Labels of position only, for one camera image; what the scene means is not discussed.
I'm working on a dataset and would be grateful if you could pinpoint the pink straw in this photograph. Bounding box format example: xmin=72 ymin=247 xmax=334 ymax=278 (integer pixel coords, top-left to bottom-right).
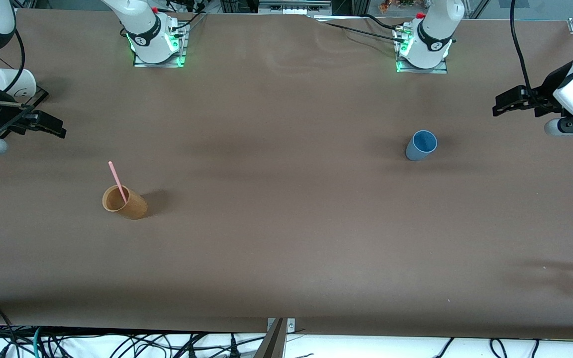
xmin=108 ymin=161 xmax=129 ymax=203

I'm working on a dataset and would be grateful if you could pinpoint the blue plastic cup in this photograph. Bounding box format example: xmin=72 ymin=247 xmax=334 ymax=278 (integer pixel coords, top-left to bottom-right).
xmin=405 ymin=130 xmax=438 ymax=161

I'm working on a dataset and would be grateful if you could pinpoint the brown bamboo cup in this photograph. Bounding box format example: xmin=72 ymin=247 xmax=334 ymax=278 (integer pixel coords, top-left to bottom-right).
xmin=102 ymin=184 xmax=148 ymax=220

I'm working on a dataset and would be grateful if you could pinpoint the white mug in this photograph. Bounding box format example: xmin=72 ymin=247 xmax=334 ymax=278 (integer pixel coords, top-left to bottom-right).
xmin=0 ymin=68 xmax=37 ymax=100

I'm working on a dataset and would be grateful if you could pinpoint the grey metal box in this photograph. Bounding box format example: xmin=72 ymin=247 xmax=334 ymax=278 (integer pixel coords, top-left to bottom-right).
xmin=258 ymin=0 xmax=333 ymax=15

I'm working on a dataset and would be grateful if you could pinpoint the dark metal pole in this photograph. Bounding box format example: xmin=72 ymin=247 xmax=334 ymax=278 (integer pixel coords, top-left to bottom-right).
xmin=254 ymin=318 xmax=287 ymax=358

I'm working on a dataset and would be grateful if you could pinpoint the black wire mug rack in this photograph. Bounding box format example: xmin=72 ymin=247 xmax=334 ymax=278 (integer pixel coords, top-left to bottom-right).
xmin=0 ymin=55 xmax=49 ymax=135

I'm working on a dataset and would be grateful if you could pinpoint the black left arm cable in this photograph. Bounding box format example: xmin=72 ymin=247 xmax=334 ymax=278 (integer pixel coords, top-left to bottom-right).
xmin=509 ymin=0 xmax=541 ymax=107

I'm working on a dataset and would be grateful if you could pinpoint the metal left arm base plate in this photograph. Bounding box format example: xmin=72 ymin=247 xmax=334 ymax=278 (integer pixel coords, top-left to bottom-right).
xmin=395 ymin=25 xmax=449 ymax=74

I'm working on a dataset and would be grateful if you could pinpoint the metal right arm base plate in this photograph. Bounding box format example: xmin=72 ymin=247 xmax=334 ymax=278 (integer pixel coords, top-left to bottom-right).
xmin=132 ymin=22 xmax=189 ymax=68

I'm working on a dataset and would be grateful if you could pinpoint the black cable on table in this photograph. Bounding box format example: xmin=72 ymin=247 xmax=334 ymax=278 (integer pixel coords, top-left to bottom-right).
xmin=316 ymin=15 xmax=406 ymax=45

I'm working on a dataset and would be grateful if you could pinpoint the small metal table bracket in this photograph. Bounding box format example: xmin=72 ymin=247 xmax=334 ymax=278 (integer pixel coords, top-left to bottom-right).
xmin=267 ymin=318 xmax=296 ymax=333

